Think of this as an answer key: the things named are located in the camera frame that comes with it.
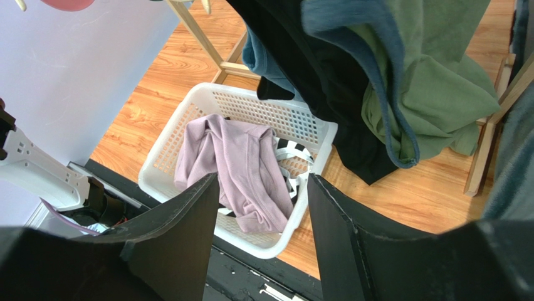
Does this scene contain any black garment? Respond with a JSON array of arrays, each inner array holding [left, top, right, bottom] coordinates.
[[231, 1, 396, 184]]

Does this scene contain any cream plastic hanger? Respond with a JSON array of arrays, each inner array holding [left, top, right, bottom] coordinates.
[[15, 0, 27, 12]]

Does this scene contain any white plastic basket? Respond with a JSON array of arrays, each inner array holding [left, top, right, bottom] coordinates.
[[138, 83, 338, 259]]

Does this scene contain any mauve tank top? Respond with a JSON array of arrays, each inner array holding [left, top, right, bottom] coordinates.
[[174, 114, 294, 233]]

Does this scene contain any blue tank top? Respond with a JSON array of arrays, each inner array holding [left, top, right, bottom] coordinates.
[[241, 24, 304, 102]]

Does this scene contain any grey fleece blanket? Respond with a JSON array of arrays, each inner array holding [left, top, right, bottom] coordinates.
[[481, 1, 533, 220]]

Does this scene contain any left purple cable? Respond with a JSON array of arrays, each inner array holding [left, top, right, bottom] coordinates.
[[39, 198, 103, 236]]

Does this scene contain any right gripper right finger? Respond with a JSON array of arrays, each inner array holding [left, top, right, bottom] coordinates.
[[308, 174, 533, 300]]

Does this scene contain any wooden clothes rack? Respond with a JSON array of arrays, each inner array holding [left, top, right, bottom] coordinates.
[[164, 0, 534, 197]]

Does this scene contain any teal plastic hanger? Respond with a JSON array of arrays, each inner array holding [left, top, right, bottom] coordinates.
[[301, 1, 421, 169]]

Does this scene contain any black white striped tank top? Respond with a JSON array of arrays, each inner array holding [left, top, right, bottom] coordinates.
[[217, 137, 316, 218]]

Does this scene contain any pink plastic hanger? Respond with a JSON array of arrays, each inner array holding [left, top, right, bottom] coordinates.
[[41, 0, 94, 12]]

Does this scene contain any olive green tank top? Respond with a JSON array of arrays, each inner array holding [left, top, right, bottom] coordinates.
[[350, 0, 501, 162]]

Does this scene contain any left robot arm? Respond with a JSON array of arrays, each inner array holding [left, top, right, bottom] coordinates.
[[1, 102, 127, 227]]

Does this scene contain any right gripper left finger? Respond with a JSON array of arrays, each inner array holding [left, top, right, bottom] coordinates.
[[1, 173, 219, 300]]

